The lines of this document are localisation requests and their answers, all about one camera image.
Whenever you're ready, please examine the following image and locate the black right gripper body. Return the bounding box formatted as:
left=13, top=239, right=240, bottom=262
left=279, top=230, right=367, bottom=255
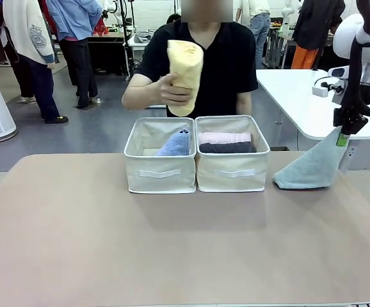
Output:
left=359, top=83, right=370, bottom=109

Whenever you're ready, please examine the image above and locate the teal-grey cone-folded towel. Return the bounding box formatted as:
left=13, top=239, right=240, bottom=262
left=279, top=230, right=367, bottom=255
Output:
left=272, top=126, right=349, bottom=189

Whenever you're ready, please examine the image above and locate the dark grey towel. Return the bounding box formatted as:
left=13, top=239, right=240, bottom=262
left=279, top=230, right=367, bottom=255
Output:
left=199, top=142, right=257, bottom=154

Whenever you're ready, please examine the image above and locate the pink towel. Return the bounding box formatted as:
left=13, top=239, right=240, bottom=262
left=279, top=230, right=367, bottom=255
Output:
left=198, top=132, right=252, bottom=145

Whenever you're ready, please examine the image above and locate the lavender cone-folded towel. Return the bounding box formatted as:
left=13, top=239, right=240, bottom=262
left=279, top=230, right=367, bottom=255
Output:
left=154, top=128, right=193, bottom=157

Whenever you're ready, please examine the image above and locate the yellow towel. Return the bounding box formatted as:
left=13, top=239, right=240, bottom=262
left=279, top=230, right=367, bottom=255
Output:
left=166, top=39, right=204, bottom=118

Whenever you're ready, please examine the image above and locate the person's right forearm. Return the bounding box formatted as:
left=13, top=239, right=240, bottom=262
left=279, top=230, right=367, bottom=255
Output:
left=122, top=75, right=165, bottom=111

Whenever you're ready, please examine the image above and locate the person's right hand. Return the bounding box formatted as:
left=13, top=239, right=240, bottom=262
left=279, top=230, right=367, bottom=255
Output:
left=157, top=72, right=193, bottom=106

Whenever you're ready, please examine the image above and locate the large white table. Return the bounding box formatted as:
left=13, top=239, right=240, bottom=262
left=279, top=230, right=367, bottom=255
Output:
left=255, top=68, right=370, bottom=141

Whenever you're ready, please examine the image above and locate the bystander with orange trousers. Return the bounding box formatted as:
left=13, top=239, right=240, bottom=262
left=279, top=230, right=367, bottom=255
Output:
left=292, top=0, right=346, bottom=70

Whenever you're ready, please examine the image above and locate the cluttered background table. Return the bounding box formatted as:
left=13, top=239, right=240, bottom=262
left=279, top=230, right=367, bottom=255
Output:
left=263, top=20, right=296, bottom=70

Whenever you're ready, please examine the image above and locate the beige fabric storage box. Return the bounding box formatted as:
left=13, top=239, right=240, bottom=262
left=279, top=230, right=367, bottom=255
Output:
left=123, top=116, right=197, bottom=194
left=194, top=114, right=271, bottom=193

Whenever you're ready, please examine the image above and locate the bystander in white shirt, jeans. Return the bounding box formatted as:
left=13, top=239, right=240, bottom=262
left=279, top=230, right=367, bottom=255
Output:
left=235, top=0, right=272, bottom=70

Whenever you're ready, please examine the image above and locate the person in black shirt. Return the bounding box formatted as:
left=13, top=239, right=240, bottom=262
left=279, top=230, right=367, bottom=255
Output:
left=122, top=0, right=259, bottom=119

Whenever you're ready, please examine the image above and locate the grey cloth heap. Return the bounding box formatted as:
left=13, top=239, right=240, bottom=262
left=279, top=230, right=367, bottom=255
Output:
left=133, top=31, right=156, bottom=44

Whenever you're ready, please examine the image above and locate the white background desk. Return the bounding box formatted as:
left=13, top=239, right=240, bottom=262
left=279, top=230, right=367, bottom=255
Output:
left=123, top=30, right=156, bottom=81

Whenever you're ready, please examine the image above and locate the black stand pole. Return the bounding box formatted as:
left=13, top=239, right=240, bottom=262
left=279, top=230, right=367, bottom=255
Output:
left=120, top=0, right=136, bottom=81

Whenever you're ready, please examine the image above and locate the dark background workbench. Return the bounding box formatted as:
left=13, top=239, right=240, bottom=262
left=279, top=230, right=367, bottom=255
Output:
left=87, top=30, right=125, bottom=76

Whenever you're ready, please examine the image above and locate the bystander in blue shirt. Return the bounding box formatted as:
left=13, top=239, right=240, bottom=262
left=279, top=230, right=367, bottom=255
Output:
left=46, top=0, right=104, bottom=109

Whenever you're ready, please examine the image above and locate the bystander in white hoodie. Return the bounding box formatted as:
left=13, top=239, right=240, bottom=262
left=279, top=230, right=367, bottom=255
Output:
left=2, top=0, right=70, bottom=125

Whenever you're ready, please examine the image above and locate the black corrugated cable hose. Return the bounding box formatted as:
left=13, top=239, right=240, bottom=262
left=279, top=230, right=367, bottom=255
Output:
left=343, top=0, right=370, bottom=119

